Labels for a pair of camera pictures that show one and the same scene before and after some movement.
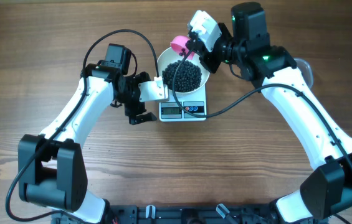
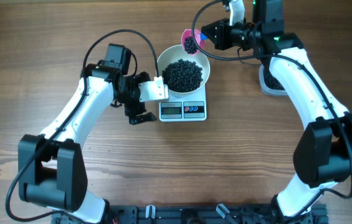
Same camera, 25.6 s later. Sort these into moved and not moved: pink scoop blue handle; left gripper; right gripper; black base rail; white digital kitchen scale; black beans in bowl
Moved: pink scoop blue handle; right gripper
Not moved: white digital kitchen scale; black beans in bowl; left gripper; black base rail
